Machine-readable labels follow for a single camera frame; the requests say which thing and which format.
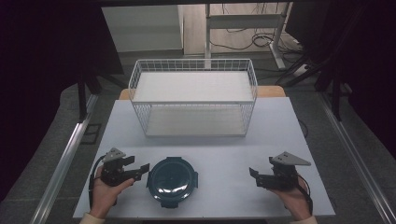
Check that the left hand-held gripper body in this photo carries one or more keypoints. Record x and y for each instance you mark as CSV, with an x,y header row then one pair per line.
x,y
111,174

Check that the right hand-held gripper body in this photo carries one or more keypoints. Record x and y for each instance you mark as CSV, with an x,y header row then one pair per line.
x,y
280,179

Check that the person's left hand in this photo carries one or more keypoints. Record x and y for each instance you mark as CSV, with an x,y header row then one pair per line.
x,y
104,194

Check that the person's right hand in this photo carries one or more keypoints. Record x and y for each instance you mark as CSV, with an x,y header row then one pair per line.
x,y
294,200

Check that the dark teal round lid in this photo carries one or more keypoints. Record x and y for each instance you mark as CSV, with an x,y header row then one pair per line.
x,y
172,181

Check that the black metal stand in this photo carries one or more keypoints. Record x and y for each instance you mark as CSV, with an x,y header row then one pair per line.
x,y
82,96
335,96

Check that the white power strip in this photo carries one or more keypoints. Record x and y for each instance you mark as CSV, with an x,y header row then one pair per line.
x,y
301,70

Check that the white cabinet panel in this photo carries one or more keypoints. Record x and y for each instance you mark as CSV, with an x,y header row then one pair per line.
x,y
141,29

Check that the black floor frame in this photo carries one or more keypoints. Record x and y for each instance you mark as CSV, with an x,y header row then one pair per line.
x,y
91,133

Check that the aluminium floor rail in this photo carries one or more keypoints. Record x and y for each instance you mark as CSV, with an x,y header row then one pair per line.
x,y
63,161
358,161

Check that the white metal desk frame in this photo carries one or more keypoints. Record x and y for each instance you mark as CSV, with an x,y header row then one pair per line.
x,y
243,21

